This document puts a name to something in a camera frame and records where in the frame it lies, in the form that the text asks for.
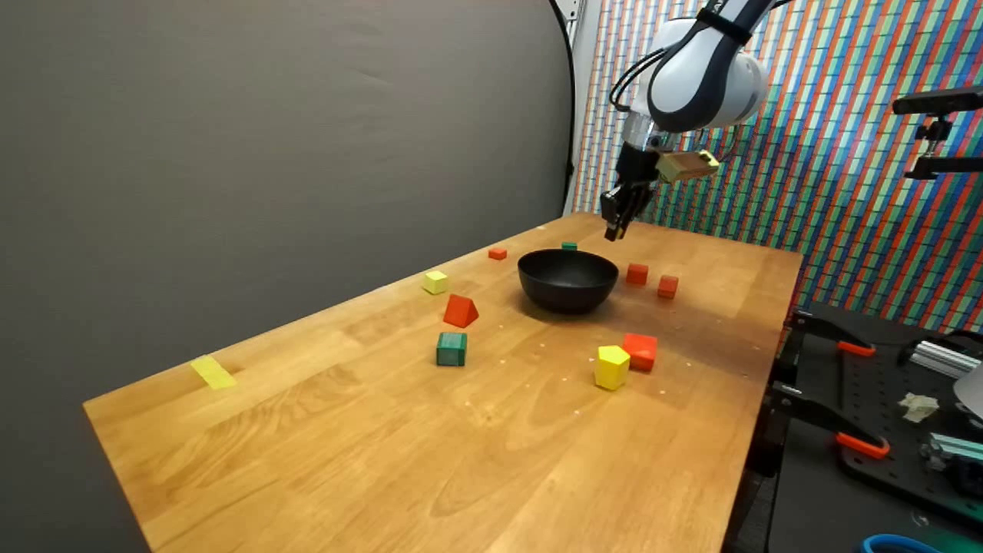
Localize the black perforated tool board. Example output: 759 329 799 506
777 310 983 530

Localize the black camera stand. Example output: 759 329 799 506
891 87 983 177

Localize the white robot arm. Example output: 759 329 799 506
600 0 785 239

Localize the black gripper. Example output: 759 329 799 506
603 143 662 242

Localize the red wooden block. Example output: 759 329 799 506
443 294 481 329

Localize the lime green wooden block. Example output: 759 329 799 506
422 269 449 294

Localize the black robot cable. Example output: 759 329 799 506
609 45 670 117

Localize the yellow tape strip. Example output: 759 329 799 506
190 357 237 390

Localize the black bowl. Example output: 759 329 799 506
521 247 618 314

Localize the orange wooden block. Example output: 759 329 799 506
655 277 678 300

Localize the yellow block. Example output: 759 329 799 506
594 344 630 390

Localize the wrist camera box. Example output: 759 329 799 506
659 151 719 183

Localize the black clamp orange handle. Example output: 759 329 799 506
794 310 880 359

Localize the blue scissors handle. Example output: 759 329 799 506
862 535 939 553

